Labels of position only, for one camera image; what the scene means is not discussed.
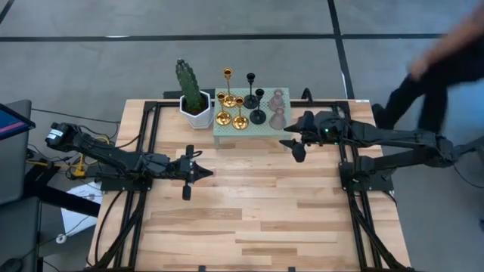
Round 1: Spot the black aluminium table frame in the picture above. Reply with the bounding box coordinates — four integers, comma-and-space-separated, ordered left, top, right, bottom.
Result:
88, 98, 415, 272

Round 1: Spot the white paper sheet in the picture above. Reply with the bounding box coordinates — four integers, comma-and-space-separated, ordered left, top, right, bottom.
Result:
60, 181, 104, 237

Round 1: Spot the white hexagonal plant pot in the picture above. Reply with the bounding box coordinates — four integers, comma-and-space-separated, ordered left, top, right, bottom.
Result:
178, 89, 215, 130

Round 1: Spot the gold candlestick holder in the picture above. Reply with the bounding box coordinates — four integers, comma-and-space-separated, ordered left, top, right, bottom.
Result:
231, 96, 250, 131
215, 91, 232, 127
222, 66, 237, 109

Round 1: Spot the computer monitor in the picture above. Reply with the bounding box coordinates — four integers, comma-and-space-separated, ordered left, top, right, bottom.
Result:
0, 102, 37, 141

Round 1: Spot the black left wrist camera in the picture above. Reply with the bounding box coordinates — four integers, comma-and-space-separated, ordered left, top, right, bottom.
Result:
140, 152, 171, 175

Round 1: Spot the mint green perforated metal shelf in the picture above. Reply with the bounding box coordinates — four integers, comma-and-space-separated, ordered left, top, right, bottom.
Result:
213, 87, 293, 150

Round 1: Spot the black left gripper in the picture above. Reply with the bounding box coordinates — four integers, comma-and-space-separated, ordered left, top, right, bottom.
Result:
169, 145, 215, 201

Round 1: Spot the pink ribbed glass candle holder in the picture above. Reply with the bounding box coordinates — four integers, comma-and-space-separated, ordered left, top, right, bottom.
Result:
268, 107, 287, 131
268, 88, 286, 113

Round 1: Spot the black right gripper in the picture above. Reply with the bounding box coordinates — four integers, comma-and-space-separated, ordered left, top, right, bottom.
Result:
278, 110, 351, 163

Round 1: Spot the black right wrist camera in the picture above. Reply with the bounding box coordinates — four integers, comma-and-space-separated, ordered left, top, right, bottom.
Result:
312, 110, 343, 131

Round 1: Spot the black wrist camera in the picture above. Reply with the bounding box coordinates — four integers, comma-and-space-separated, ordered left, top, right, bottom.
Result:
312, 110, 343, 131
140, 152, 171, 175

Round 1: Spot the green artificial cactus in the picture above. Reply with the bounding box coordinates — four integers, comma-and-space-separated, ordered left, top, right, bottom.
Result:
175, 58, 205, 114

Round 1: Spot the yellow cable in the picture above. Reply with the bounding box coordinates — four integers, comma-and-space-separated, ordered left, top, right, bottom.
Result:
26, 135, 110, 178

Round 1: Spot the black candlestick holder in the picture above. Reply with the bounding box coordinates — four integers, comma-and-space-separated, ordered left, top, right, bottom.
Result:
249, 88, 268, 125
243, 73, 259, 110

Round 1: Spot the person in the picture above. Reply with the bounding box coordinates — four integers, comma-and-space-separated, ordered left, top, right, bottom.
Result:
372, 0, 484, 133

